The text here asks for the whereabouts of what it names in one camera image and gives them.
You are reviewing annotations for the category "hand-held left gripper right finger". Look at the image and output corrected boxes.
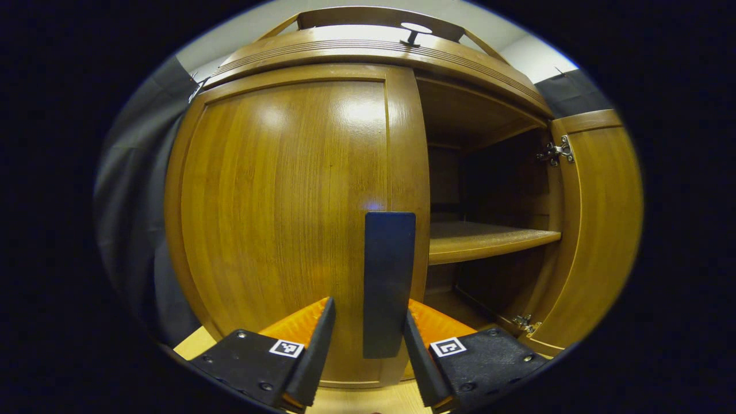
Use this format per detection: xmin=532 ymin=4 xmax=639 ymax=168
xmin=402 ymin=299 xmax=550 ymax=412

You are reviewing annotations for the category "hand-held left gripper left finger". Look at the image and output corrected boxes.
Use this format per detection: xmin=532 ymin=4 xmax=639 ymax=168
xmin=190 ymin=296 xmax=337 ymax=412

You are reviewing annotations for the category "black door handle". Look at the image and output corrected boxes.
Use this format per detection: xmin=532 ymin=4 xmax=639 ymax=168
xmin=363 ymin=212 xmax=416 ymax=359

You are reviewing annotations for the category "wooden shoe cabinet door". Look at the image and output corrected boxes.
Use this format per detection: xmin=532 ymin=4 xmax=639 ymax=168
xmin=520 ymin=109 xmax=643 ymax=357
xmin=164 ymin=63 xmax=431 ymax=389

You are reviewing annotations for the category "wooden double-door shoe cabinet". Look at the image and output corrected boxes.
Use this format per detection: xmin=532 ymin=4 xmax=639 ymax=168
xmin=164 ymin=6 xmax=643 ymax=392

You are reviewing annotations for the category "metal door hinge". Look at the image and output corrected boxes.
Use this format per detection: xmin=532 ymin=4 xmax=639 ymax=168
xmin=536 ymin=136 xmax=574 ymax=167
xmin=513 ymin=314 xmax=542 ymax=338

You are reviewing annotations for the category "wooden cabinet drawer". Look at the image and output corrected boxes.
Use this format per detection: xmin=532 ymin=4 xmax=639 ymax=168
xmin=204 ymin=26 xmax=554 ymax=117

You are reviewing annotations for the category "wooden inner shelf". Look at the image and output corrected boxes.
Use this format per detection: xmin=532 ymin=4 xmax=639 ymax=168
xmin=428 ymin=221 xmax=562 ymax=266

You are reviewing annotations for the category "round black drawer knob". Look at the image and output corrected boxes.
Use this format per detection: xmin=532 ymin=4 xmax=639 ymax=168
xmin=401 ymin=22 xmax=433 ymax=47

